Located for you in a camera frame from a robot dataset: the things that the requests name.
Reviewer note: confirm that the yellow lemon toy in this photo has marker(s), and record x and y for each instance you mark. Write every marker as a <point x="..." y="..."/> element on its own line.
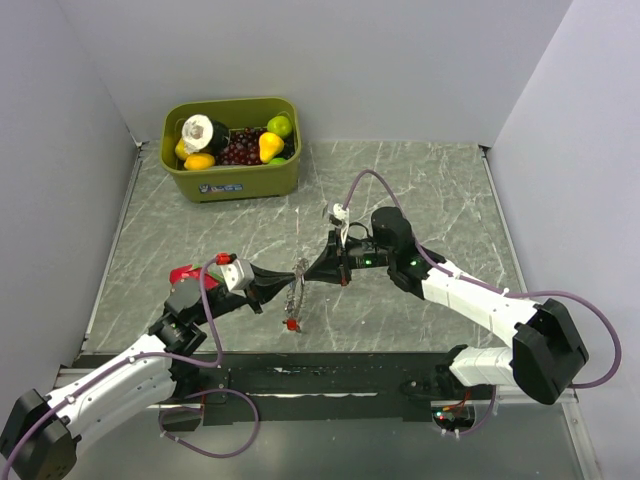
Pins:
<point x="199" y="162"/>

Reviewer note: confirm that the dark red grape bunch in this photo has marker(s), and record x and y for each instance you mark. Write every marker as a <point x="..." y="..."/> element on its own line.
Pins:
<point x="243" y="149"/>

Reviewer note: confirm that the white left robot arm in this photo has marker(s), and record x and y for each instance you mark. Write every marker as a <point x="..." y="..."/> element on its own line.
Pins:
<point x="42" y="434"/>

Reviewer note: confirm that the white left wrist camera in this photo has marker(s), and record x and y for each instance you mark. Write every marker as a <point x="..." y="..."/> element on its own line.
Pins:
<point x="237" y="272"/>

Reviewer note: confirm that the yellow pear toy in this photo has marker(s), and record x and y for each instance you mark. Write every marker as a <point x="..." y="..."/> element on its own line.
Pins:
<point x="270" y="145"/>

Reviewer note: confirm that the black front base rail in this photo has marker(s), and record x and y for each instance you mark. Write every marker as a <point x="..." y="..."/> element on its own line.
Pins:
<point x="323" y="386"/>

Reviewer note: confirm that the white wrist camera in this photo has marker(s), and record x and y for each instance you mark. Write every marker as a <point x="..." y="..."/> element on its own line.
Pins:
<point x="237" y="272"/>
<point x="338" y="216"/>

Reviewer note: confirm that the green apple toy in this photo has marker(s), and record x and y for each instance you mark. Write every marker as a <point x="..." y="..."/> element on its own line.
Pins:
<point x="281" y="126"/>

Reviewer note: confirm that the red dragon fruit toy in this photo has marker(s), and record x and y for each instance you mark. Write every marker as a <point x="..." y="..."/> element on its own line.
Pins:
<point x="193" y="271"/>

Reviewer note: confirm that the olive green plastic tub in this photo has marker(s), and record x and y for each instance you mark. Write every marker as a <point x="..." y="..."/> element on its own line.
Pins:
<point x="230" y="182"/>

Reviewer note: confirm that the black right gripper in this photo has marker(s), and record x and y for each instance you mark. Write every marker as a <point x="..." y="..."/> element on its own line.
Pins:
<point x="327" y="269"/>

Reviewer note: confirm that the white black cylinder toy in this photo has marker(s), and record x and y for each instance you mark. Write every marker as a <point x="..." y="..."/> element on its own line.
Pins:
<point x="202" y="134"/>

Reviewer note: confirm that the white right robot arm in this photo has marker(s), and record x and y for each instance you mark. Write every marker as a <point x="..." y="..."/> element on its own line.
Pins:
<point x="542" y="350"/>

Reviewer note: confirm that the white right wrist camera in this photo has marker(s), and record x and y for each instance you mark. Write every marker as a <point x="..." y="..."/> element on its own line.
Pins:
<point x="338" y="216"/>

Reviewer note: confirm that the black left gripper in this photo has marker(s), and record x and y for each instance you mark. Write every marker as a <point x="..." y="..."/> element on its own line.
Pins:
<point x="265" y="285"/>

